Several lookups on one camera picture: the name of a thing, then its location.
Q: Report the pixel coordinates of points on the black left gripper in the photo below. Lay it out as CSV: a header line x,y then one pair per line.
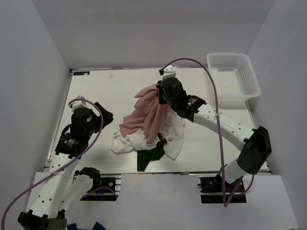
x,y
108,117

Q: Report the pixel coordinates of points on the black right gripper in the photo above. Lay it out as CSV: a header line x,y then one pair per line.
x,y
161,101

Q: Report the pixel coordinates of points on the pink t shirt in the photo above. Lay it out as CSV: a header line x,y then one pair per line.
x,y
148,115

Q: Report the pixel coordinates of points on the white t shirt black print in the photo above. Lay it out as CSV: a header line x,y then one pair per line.
x,y
172,132

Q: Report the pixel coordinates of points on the white green Charlie Brown shirt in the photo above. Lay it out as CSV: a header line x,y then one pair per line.
x,y
144,157

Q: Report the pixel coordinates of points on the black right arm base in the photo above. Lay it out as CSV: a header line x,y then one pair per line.
x,y
211,191

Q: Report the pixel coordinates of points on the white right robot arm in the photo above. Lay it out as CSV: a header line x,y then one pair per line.
x,y
254,144

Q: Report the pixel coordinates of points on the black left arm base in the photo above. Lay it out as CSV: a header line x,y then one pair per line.
x,y
108,191

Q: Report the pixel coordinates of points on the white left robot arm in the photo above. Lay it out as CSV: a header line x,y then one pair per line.
x,y
65,185

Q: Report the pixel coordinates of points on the small label sticker on table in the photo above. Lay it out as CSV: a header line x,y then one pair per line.
x,y
81,73

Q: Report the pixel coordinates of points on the white plastic basket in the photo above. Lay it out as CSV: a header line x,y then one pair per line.
x,y
234,77

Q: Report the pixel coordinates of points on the blue cloth at bottom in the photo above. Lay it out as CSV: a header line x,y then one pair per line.
x,y
93,226

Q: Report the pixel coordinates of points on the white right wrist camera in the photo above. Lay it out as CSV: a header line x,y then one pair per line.
x,y
167,72

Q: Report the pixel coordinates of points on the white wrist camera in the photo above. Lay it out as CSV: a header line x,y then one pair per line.
x,y
167,72
78,102

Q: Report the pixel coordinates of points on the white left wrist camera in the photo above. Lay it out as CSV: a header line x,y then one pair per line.
x,y
78,102

